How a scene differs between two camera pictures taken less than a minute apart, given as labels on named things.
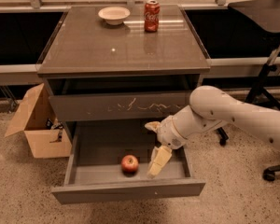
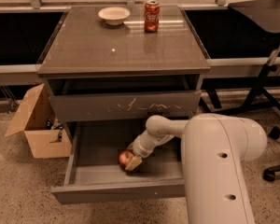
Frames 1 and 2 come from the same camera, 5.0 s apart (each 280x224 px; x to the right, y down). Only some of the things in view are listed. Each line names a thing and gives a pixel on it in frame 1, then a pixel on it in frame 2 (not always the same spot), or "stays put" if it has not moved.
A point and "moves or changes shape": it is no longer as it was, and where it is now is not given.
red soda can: x=151 y=15 stays put
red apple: x=129 y=164 moves or changes shape
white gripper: x=167 y=132 -> x=143 y=148
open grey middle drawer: x=94 y=172 stays put
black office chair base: x=269 y=173 stays put
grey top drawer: x=125 y=107 stays put
